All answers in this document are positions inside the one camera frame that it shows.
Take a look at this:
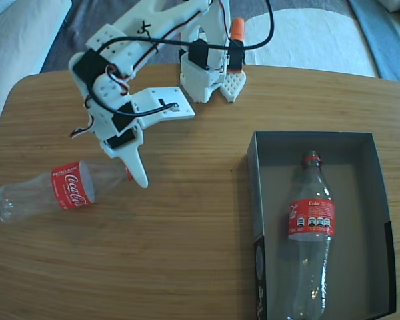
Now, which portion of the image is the clear bottle Coca-Cola script label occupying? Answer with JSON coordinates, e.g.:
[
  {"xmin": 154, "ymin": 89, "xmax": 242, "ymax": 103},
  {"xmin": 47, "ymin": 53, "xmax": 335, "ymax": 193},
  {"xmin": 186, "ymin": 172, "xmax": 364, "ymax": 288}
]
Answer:
[{"xmin": 0, "ymin": 159, "xmax": 135, "ymax": 225}]

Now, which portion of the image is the clear bottle Coke text label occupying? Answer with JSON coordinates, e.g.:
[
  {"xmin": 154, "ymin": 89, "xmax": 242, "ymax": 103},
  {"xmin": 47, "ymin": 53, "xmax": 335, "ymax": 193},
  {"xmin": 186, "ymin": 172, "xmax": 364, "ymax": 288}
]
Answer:
[{"xmin": 285, "ymin": 150, "xmax": 337, "ymax": 320}]

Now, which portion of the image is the grey cardboard box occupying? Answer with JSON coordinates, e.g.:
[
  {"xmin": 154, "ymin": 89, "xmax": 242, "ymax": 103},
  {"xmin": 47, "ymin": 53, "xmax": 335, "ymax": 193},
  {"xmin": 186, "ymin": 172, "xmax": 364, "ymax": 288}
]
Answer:
[{"xmin": 246, "ymin": 130, "xmax": 397, "ymax": 320}]

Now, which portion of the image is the dark grey rug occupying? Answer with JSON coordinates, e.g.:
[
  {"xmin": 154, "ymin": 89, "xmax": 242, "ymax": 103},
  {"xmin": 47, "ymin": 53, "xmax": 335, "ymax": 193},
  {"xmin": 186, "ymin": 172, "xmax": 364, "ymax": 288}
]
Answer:
[{"xmin": 39, "ymin": 0, "xmax": 354, "ymax": 73}]

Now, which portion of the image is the light sofa cushion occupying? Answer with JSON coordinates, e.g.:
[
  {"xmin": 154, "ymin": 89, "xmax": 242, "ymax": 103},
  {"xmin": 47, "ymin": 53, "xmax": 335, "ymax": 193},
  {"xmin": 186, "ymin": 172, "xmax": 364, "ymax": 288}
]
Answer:
[{"xmin": 0, "ymin": 0, "xmax": 73, "ymax": 117}]

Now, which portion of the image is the orange black table clamp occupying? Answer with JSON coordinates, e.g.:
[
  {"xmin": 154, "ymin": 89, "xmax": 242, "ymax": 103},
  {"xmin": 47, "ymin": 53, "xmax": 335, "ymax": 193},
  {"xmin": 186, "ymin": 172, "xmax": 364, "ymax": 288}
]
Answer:
[{"xmin": 227, "ymin": 17, "xmax": 247, "ymax": 73}]

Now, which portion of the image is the blue cloth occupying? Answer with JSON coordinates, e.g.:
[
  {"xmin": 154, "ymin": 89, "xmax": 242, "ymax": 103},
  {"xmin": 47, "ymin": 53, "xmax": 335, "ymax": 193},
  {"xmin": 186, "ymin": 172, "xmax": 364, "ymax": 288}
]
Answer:
[{"xmin": 348, "ymin": 0, "xmax": 400, "ymax": 84}]

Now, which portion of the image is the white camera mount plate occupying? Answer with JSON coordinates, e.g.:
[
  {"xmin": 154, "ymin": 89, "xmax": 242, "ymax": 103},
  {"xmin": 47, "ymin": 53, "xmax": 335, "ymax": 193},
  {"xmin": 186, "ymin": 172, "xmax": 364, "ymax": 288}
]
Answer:
[{"xmin": 129, "ymin": 86, "xmax": 197, "ymax": 130}]

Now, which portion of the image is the black camera cable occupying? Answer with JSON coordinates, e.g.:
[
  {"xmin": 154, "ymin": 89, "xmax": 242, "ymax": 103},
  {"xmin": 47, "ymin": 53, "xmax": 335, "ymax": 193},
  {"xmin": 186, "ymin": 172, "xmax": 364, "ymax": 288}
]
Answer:
[{"xmin": 86, "ymin": 0, "xmax": 275, "ymax": 116}]

